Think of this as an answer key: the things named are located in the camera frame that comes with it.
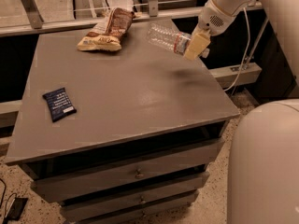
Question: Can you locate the clear plastic water bottle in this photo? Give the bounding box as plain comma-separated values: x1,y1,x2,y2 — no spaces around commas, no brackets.
146,22,210,60

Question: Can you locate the middle grey drawer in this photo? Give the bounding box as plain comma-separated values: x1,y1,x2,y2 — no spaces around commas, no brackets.
59,171,211,223

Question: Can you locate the dark blue snack packet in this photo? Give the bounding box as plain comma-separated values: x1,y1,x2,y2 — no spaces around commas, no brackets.
43,88,77,122

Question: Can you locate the grey drawer cabinet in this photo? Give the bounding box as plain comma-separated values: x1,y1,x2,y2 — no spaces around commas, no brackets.
4,18,241,224

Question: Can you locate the white cable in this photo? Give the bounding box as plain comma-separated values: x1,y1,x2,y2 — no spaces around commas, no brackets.
223,7,251,92

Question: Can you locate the top grey drawer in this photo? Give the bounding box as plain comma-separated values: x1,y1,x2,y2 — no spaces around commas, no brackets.
32,138,224,203

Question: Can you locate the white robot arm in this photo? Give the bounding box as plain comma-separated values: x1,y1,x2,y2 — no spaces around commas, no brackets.
184,0,299,224

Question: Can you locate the black device on floor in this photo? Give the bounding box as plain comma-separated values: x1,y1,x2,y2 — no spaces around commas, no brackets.
3,198,28,224

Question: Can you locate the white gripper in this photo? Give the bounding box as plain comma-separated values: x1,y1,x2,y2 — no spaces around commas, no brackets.
184,0,235,60

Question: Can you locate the brown chip bag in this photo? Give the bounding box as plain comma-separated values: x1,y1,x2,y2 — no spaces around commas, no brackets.
77,7,135,51

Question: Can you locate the grey metal rail frame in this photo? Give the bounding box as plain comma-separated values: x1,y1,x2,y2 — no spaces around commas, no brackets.
0,0,207,37

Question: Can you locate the grey drawer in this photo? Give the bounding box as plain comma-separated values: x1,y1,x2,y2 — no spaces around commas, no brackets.
32,138,224,203
76,190,199,224
59,171,211,223

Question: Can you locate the bottom grey drawer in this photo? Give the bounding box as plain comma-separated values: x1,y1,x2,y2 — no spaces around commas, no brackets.
76,190,199,224

